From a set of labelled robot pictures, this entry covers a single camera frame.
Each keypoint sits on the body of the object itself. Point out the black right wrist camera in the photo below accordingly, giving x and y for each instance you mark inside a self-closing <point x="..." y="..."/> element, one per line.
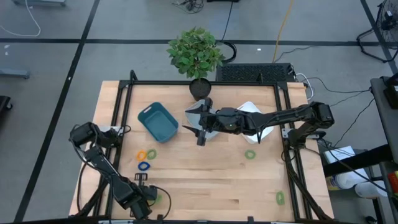
<point x="233" y="116"/>

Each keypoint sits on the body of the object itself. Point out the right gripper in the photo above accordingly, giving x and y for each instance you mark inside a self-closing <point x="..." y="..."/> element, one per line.
<point x="211" y="121"/>

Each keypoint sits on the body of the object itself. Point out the gray side table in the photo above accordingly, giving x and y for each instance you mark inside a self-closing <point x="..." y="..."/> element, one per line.
<point x="382" y="109"/>

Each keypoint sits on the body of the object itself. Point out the black device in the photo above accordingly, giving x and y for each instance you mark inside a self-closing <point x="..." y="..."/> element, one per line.
<point x="391" y="96"/>

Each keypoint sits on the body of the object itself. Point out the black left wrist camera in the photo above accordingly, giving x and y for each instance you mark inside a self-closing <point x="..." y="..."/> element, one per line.
<point x="150" y="193"/>

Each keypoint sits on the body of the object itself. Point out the white plastic bin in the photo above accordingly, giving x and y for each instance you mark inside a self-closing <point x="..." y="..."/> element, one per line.
<point x="250" y="106"/>

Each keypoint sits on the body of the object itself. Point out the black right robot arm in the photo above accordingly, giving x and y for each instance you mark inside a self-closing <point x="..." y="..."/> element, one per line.
<point x="295" y="115"/>

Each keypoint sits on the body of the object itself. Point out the black perforated computer case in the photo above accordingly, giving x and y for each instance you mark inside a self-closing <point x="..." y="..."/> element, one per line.
<point x="248" y="73"/>

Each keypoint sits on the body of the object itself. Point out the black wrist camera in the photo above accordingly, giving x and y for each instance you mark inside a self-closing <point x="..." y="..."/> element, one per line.
<point x="150" y="193"/>
<point x="233" y="116"/>

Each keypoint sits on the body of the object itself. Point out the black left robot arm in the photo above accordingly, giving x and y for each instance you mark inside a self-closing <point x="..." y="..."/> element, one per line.
<point x="102" y="165"/>

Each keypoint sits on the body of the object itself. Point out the white papers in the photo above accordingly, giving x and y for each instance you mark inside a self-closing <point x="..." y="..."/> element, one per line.
<point x="342" y="152"/>

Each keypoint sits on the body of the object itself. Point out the yellow package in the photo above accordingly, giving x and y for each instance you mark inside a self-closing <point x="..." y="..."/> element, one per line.
<point x="332" y="183"/>

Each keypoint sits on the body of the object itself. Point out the black metal table frame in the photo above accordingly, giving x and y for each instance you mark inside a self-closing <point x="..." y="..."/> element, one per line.
<point x="155" y="82"/>

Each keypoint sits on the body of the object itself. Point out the gray furniture foot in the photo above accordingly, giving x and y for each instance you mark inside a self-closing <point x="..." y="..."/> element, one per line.
<point x="15" y="74"/>

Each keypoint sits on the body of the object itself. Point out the black floor fan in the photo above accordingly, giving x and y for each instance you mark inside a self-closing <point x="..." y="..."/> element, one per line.
<point x="388" y="15"/>

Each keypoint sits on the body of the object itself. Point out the potted green plant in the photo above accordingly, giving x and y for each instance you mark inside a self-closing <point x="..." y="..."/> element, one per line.
<point x="196" y="56"/>

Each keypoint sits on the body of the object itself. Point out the black chair base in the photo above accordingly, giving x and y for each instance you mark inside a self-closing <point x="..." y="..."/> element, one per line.
<point x="4" y="102"/>

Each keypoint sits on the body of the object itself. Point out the red box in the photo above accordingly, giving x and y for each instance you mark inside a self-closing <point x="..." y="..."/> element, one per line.
<point x="393" y="182"/>

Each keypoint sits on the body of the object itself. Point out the black shelf stand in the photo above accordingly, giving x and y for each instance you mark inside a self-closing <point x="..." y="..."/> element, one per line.
<point x="357" y="160"/>

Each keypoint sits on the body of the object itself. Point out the white paper towel roll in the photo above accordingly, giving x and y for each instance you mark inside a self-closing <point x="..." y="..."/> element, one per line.
<point x="370" y="189"/>
<point x="351" y="180"/>

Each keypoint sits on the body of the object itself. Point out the gray plastic bin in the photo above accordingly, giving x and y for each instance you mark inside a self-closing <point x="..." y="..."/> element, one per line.
<point x="192" y="119"/>

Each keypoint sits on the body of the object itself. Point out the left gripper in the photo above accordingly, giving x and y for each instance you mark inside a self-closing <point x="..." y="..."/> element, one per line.
<point x="136" y="199"/>

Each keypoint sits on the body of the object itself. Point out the teal plastic bin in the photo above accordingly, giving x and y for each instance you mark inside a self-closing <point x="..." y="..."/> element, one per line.
<point x="158" y="123"/>

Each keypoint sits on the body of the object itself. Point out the gray furniture base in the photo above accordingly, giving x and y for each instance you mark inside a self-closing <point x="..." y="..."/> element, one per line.
<point x="37" y="2"/>

